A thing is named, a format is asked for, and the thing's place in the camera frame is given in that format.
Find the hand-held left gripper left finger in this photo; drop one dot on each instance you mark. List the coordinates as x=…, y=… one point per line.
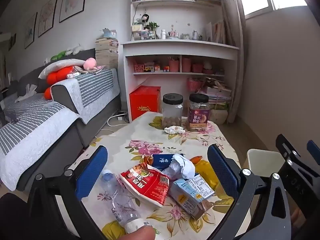
x=92, y=170

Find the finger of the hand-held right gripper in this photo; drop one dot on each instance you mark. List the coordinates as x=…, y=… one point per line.
x=313, y=148
x=287, y=150

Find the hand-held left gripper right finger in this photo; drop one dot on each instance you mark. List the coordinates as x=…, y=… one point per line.
x=222, y=170

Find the yellow snack packet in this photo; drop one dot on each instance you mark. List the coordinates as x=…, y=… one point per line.
x=203, y=168

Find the white trash bin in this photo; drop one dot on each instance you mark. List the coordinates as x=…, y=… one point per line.
x=262, y=162

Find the small milk carton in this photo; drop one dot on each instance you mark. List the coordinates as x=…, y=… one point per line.
x=192, y=192

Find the pale plastic bag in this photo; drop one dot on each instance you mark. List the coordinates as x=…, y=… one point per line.
x=183, y=168

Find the clear plastic water bottle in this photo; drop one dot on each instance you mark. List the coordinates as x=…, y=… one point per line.
x=120, y=200

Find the red snack packet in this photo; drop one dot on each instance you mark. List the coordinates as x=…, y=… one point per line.
x=147, y=185

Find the white printed tissue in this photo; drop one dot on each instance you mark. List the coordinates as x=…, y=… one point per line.
x=175, y=130

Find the person's left hand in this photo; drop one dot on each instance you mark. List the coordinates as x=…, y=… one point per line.
x=140, y=233

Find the small orange wrapper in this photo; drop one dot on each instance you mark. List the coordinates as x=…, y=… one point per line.
x=148, y=160
x=196, y=159

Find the grey sofa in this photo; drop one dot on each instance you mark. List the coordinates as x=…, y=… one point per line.
x=62, y=152

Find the white bag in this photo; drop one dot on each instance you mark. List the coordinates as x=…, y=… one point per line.
x=218, y=117

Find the nut jar with purple label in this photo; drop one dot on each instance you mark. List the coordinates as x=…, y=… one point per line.
x=198, y=117

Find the blue cardboard box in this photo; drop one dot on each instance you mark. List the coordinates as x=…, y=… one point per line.
x=162, y=161

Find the white power strip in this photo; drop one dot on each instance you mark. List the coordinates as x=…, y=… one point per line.
x=122, y=116

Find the floral tablecloth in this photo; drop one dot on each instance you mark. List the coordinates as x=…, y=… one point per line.
x=150, y=140

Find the striped seat cover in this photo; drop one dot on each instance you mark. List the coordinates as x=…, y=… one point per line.
x=30, y=140

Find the clear jar with black lid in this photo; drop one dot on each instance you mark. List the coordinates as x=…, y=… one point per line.
x=172, y=112

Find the striped armrest cover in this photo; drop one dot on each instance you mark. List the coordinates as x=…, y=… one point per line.
x=95, y=92

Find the pile of papers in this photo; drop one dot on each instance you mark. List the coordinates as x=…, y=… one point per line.
x=217, y=92

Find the red cardboard box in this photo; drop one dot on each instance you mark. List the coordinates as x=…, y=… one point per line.
x=145, y=100

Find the pink hanging basket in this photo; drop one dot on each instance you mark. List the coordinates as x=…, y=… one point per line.
x=195, y=85

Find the loose magazines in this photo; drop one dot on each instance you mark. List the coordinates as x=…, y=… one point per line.
x=85, y=72

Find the orange cushion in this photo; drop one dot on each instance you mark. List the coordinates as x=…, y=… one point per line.
x=58, y=76

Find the white cloth on sofa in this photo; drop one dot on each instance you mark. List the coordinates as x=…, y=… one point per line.
x=27, y=92

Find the cream shelf plush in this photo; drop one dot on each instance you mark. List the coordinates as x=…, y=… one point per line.
x=207, y=67

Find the pink storage box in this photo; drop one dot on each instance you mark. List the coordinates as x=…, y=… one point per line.
x=197, y=68

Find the pink plush toy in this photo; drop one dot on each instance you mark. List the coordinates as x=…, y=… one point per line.
x=90, y=63

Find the beige curtain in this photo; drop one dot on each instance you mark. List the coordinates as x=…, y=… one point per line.
x=235, y=55

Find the white pillow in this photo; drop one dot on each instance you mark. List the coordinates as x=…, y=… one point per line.
x=60, y=65

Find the pink cup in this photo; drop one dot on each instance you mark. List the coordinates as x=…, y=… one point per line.
x=173, y=66
x=186, y=65

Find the pink perforated pen holder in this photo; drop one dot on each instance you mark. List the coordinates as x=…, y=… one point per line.
x=139, y=68

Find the small toy car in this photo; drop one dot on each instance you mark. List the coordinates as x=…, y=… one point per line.
x=149, y=69

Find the tall pile of magazines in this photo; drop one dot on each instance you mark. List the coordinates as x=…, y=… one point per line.
x=106, y=55

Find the green plush toy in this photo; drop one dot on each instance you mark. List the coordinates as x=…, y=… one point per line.
x=58, y=55

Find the white plush toy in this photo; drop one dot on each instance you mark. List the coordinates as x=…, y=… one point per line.
x=73, y=49

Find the white bookshelf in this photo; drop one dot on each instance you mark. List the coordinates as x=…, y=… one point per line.
x=175, y=46

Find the leaning books and cards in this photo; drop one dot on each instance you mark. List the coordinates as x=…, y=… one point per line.
x=220, y=33

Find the blue tissue box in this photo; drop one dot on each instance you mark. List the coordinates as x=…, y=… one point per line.
x=109, y=33

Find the small metal bottle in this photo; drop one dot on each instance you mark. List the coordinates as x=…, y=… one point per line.
x=194, y=35

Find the miniature house model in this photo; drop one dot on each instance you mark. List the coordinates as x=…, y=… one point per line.
x=140, y=33

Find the small white bottle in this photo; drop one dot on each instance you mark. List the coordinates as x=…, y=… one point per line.
x=163, y=34

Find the small framed picture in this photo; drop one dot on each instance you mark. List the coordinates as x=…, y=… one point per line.
x=12, y=41

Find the narrow framed picture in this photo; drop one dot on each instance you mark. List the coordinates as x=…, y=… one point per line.
x=30, y=30

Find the small potted plant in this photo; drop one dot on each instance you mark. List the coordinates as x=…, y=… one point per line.
x=152, y=26

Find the medium framed picture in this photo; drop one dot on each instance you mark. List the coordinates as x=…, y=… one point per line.
x=48, y=16

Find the dark-haired doll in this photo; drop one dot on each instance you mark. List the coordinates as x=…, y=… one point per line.
x=145, y=18

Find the large framed picture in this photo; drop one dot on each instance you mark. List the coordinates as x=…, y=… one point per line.
x=73, y=1

